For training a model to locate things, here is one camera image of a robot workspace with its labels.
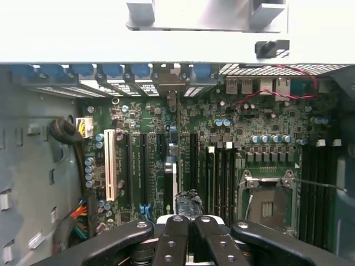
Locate CPU socket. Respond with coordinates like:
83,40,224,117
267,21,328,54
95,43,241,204
239,168,302,236

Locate black RAM slot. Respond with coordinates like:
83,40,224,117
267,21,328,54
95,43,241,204
327,139,342,247
318,144,327,247
310,139,325,247
302,144,311,246
222,141,233,218
215,146,222,219
229,146,236,217

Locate white expansion slot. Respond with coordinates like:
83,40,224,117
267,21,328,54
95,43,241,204
103,129,116,202

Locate thin locking lever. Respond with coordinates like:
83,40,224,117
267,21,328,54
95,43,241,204
293,178,348,192

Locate open black PC case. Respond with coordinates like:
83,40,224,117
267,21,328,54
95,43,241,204
0,61,355,266

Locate green motherboard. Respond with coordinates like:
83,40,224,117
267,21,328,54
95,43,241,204
80,91,342,242

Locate white power connector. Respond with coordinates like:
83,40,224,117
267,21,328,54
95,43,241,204
74,116,94,140

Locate silver rear port block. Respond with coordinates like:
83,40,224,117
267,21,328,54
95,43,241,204
240,78,253,94
260,78,275,96
226,78,239,94
275,77,291,97

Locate grey power supply unit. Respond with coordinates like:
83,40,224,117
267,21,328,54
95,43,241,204
0,99,83,266

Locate blue slot retention clip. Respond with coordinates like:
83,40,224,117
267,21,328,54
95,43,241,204
130,63,151,83
193,63,211,84
72,64,94,81
12,65,34,81
44,64,67,80
101,63,122,81

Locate coloured power wire bundle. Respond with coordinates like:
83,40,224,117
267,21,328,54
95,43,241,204
54,197,94,242

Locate black sleeved power cable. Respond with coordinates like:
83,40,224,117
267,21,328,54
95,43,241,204
48,117,85,192

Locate red black twisted wire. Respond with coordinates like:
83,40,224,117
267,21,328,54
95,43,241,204
230,65,320,111

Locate black bracket with knob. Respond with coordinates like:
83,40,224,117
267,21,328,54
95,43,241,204
255,39,291,59

